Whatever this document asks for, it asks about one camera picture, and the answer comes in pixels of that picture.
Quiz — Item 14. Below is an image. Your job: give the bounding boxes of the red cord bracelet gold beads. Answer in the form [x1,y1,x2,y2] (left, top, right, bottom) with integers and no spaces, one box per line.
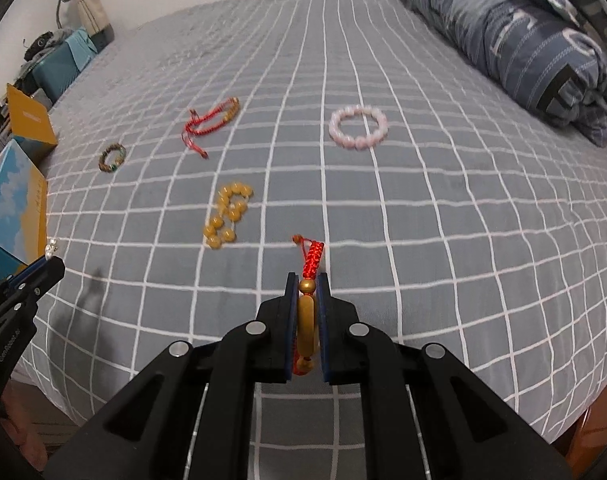
[182,97,241,162]

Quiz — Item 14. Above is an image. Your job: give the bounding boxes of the teal box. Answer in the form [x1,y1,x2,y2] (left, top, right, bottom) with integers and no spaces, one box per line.
[32,29,95,107]

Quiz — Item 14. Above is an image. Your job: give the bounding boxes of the yellow cardboard box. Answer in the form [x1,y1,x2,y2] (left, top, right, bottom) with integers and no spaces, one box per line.
[6,83,59,161]

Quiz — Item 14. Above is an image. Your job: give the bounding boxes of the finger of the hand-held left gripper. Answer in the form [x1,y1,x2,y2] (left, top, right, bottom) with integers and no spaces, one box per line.
[0,255,66,333]

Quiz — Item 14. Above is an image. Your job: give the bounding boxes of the grey checked bedsheet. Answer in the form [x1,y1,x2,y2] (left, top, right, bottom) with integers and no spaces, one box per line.
[12,0,607,450]

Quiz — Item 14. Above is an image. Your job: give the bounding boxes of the orange box with sky print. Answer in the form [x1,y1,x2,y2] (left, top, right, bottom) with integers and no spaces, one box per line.
[0,138,49,292]

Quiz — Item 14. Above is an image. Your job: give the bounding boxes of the small multicolour bead bracelet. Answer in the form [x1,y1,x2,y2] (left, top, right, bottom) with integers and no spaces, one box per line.
[98,143,127,173]

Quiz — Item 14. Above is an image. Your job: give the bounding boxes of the wooden bed frame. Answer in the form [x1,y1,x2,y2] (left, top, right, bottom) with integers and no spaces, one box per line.
[566,387,607,480]

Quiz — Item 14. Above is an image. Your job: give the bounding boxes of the pink bead bracelet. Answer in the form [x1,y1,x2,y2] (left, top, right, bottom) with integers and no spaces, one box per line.
[329,104,389,149]

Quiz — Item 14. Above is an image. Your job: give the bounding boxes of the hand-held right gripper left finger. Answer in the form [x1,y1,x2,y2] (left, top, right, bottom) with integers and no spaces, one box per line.
[43,271,299,480]

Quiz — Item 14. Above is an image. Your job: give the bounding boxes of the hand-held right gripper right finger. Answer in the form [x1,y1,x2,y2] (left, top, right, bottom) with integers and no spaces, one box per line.
[317,272,575,480]

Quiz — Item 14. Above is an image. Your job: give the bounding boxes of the beige curtain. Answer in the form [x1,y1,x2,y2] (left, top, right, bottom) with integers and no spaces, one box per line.
[62,0,116,42]

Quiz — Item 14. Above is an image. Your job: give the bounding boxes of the folded blue patterned quilt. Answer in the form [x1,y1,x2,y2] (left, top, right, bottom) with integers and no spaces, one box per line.
[392,0,607,149]

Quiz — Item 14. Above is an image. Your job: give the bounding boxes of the red cord bracelet yellow bead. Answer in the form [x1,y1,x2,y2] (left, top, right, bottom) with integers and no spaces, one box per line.
[290,234,327,377]

